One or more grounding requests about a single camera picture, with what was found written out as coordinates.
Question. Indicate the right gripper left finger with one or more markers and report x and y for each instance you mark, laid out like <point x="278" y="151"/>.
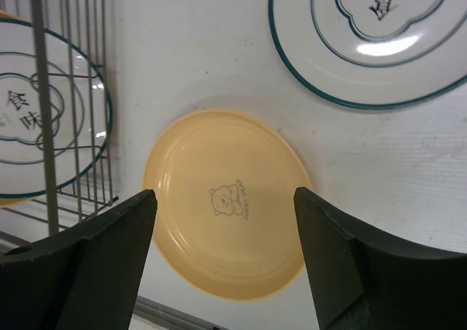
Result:
<point x="85" y="277"/>

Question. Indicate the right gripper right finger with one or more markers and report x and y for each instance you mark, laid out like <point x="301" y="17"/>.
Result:
<point x="362" y="277"/>

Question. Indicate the yellow bear plate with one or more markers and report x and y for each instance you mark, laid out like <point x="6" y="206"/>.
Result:
<point x="225" y="220"/>

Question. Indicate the white plate green rim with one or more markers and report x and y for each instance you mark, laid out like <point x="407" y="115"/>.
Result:
<point x="81" y="112"/>
<point x="372" y="54"/>

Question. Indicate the grey wire dish rack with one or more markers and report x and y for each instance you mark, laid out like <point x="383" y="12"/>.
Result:
<point x="82" y="23"/>

